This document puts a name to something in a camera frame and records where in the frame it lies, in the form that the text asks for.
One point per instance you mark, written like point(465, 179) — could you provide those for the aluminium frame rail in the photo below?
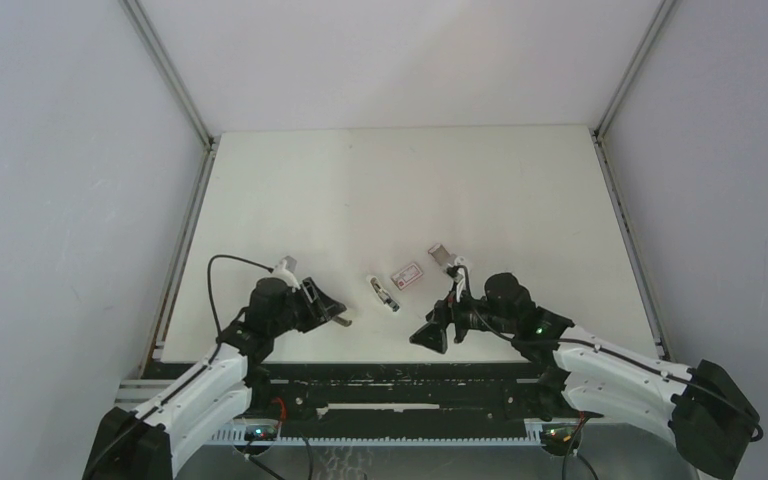
point(137, 391)

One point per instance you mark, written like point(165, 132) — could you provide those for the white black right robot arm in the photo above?
point(699, 410)

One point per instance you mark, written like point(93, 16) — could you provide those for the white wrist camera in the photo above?
point(459, 273)
point(285, 270)

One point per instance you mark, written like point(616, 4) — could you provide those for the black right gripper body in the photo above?
point(464, 319)

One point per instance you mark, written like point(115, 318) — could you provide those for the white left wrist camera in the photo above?
point(285, 270)

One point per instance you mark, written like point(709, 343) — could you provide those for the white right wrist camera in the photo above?
point(459, 273)

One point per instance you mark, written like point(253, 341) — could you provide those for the white slotted cable duct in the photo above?
point(524, 434)

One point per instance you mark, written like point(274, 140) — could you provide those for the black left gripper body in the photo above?
point(288, 320)

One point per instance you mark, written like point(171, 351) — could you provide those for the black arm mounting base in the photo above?
point(441, 399)

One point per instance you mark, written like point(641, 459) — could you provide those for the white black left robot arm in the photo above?
point(156, 438)

